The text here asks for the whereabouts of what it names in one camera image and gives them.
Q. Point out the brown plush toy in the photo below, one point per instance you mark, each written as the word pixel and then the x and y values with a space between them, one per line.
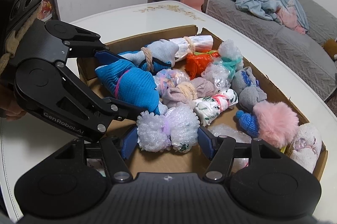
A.
pixel 330 46

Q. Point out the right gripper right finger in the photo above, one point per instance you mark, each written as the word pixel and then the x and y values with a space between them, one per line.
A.
pixel 221 151

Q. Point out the person right hand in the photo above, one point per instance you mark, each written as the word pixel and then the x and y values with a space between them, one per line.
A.
pixel 9 104

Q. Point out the orange bundle in box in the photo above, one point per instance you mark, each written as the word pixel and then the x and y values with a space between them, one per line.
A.
pixel 197 63

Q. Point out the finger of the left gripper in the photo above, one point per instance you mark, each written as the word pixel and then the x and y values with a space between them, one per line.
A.
pixel 105 57
pixel 120 110

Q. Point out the grey sofa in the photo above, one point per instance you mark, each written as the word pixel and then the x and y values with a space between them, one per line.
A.
pixel 304 54

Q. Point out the mauve sock cream band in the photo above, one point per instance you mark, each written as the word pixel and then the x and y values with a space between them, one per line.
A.
pixel 188 91

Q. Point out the blue knit sock bundle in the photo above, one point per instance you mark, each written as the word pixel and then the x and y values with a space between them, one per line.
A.
pixel 132 85

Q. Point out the clear bubble wrap bundle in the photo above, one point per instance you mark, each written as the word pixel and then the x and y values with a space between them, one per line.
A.
pixel 218 75

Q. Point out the white floral pink band bundle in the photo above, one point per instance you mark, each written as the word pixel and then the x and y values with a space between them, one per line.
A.
pixel 209 108

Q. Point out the white rolled cloth bundle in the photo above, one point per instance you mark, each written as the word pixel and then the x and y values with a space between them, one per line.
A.
pixel 191 44

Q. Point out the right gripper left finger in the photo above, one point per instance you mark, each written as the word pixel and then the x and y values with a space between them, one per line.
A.
pixel 114 152

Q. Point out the grey blue sock bundle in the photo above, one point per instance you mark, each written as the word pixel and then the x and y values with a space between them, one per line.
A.
pixel 247 87

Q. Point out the brown cardboard box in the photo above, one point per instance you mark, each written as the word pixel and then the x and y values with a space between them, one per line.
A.
pixel 194 161

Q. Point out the lilac bubble wrap bundle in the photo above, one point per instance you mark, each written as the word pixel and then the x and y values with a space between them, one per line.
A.
pixel 176 129

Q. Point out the white sock purple band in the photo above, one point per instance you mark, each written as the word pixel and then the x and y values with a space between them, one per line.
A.
pixel 306 146

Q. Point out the white bubble wrap teal bundle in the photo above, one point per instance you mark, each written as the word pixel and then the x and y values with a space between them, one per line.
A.
pixel 231 57

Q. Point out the pastel bubble wrap bundle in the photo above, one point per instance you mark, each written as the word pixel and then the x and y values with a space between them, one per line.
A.
pixel 169 78

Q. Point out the pink fluffy blue knit bundle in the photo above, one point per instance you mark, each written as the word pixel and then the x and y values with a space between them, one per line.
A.
pixel 274 122

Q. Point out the light blue blanket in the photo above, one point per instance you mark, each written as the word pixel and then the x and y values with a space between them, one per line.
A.
pixel 289 13

